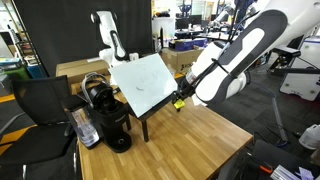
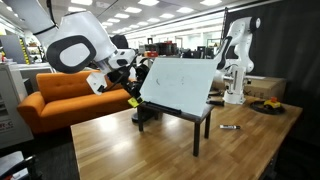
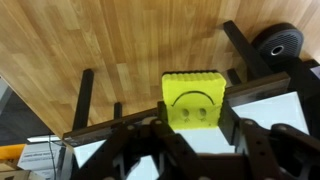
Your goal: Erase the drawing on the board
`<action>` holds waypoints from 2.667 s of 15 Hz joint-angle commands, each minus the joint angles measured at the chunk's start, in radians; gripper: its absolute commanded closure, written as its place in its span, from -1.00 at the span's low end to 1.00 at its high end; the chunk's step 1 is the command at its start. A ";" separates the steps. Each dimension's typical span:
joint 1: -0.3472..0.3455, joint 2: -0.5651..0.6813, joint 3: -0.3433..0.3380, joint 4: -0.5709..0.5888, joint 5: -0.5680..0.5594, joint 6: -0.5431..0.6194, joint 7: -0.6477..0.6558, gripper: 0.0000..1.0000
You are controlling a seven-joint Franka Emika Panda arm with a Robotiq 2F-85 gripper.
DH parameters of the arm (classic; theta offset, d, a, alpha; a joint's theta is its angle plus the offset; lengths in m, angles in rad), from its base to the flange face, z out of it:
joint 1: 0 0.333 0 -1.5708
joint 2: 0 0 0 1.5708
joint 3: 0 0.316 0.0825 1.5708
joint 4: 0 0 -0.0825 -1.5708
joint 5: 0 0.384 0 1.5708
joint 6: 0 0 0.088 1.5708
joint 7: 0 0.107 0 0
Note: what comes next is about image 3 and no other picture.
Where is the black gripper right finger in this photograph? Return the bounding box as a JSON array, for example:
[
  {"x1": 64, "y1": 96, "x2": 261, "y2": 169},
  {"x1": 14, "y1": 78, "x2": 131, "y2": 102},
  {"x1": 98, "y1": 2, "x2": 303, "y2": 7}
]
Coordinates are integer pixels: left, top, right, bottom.
[{"x1": 218, "y1": 101, "x2": 320, "y2": 180}]

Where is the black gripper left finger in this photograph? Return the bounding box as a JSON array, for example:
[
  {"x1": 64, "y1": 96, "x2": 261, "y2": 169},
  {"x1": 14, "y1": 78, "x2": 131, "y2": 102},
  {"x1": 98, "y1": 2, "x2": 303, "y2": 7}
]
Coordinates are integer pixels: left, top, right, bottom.
[{"x1": 71, "y1": 100, "x2": 208, "y2": 180}]

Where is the yellow smiley eraser sponge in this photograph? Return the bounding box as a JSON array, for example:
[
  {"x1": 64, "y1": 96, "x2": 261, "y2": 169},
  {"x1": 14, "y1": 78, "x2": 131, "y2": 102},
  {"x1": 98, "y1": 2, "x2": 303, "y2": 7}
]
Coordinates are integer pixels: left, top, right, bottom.
[{"x1": 161, "y1": 69, "x2": 228, "y2": 131}]

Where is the white drawing board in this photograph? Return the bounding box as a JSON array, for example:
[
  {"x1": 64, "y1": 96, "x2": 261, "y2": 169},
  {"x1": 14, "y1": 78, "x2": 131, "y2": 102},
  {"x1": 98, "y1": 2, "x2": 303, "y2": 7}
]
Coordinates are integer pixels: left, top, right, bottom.
[{"x1": 72, "y1": 91, "x2": 311, "y2": 180}]

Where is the black coffee machine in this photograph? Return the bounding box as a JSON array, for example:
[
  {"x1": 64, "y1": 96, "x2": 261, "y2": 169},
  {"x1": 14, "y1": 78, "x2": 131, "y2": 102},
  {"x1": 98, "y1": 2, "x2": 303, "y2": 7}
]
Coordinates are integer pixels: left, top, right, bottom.
[{"x1": 251, "y1": 22, "x2": 320, "y2": 134}]

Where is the large flat cardboard box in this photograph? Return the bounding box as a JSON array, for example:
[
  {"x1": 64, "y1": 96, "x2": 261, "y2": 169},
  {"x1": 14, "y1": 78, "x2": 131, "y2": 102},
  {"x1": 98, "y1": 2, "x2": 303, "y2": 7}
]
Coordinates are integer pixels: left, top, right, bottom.
[{"x1": 0, "y1": 134, "x2": 68, "y2": 180}]

